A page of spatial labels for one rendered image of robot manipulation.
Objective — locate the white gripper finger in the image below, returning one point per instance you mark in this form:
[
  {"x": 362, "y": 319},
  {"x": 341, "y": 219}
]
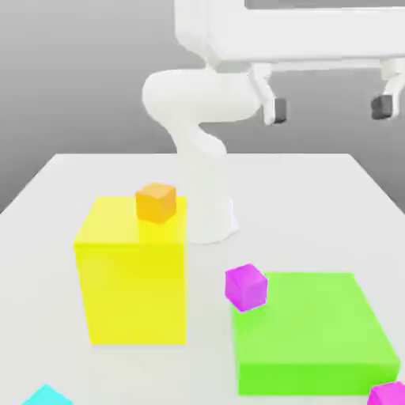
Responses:
[
  {"x": 384, "y": 106},
  {"x": 269, "y": 95}
]

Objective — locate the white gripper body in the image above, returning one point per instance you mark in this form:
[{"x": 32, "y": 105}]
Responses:
[{"x": 300, "y": 34}]

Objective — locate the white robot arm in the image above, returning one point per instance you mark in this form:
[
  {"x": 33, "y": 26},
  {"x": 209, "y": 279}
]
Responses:
[{"x": 196, "y": 95}]

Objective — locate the small orange cube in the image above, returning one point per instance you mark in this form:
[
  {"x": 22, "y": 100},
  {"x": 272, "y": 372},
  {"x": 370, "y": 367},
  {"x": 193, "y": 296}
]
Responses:
[{"x": 155, "y": 204}]

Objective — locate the small magenta cube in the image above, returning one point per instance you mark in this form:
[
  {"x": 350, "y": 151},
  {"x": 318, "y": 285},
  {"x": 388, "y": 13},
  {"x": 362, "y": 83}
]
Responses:
[
  {"x": 387, "y": 395},
  {"x": 246, "y": 289}
]

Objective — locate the small cyan cube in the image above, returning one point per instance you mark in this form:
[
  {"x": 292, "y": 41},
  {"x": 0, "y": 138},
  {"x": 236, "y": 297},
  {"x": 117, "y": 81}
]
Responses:
[{"x": 47, "y": 397}]

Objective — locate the large yellow box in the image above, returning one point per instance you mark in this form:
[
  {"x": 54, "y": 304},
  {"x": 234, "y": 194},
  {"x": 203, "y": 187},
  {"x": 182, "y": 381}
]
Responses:
[{"x": 133, "y": 284}]

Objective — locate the large green box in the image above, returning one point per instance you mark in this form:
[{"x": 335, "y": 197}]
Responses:
[{"x": 313, "y": 332}]

